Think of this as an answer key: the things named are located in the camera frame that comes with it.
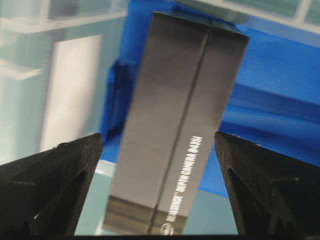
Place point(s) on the black camera box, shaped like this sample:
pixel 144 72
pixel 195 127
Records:
pixel 185 79

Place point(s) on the blue case liner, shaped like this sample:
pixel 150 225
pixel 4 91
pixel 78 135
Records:
pixel 275 100

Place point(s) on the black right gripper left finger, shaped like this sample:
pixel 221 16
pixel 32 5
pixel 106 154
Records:
pixel 43 194

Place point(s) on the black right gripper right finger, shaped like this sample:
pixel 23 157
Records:
pixel 271 194

